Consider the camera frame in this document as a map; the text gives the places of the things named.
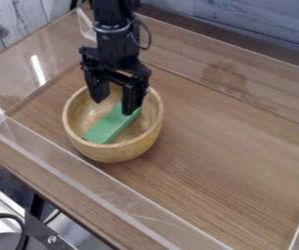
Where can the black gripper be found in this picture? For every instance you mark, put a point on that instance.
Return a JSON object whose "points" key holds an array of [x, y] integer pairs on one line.
{"points": [[112, 61]]}

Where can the green rectangular block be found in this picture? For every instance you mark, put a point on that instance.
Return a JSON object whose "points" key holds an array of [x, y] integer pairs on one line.
{"points": [[109, 126]]}

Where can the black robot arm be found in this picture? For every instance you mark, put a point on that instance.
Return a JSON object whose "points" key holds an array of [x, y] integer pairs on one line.
{"points": [[112, 12]]}

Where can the brown wooden bowl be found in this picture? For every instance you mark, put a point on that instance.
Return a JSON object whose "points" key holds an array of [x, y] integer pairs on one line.
{"points": [[81, 113]]}

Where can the black table leg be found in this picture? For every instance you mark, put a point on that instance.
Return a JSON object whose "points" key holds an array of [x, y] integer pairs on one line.
{"points": [[36, 206]]}

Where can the clear acrylic corner bracket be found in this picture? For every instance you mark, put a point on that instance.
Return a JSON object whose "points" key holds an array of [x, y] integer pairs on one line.
{"points": [[85, 25]]}

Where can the clear acrylic tray wall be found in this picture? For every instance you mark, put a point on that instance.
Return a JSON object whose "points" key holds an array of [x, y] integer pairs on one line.
{"points": [[216, 185]]}

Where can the black metal bracket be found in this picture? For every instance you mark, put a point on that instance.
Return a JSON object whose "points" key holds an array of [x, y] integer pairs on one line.
{"points": [[41, 237]]}

